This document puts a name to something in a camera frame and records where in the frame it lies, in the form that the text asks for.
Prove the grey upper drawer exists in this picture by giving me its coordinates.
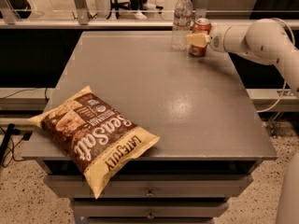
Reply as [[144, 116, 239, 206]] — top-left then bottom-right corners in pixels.
[[44, 175, 253, 198]]

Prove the metal railing with glass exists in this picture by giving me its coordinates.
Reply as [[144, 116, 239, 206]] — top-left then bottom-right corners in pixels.
[[1, 0, 299, 30]]

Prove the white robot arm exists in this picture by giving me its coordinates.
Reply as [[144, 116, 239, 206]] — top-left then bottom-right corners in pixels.
[[187, 19, 299, 224]]

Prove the grey lower drawer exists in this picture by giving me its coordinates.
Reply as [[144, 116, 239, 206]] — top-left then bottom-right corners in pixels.
[[70, 200, 229, 218]]

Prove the black cable on floor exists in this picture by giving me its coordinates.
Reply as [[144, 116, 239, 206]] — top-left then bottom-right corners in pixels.
[[0, 123, 33, 169]]

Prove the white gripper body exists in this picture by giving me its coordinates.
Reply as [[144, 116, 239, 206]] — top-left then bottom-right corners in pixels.
[[209, 25, 226, 52]]

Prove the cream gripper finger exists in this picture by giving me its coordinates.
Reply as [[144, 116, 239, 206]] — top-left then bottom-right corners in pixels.
[[186, 33, 210, 48]]

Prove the clear plastic water bottle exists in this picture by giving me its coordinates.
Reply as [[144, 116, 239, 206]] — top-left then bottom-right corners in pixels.
[[171, 0, 192, 50]]

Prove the grey drawer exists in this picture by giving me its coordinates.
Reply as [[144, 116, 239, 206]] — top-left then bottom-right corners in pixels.
[[44, 175, 253, 198], [70, 200, 229, 218]]

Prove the Late July chips bag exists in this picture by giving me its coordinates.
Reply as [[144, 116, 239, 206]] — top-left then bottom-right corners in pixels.
[[29, 87, 159, 197]]

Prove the orange soda can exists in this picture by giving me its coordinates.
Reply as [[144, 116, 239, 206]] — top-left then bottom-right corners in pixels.
[[189, 18, 212, 57]]

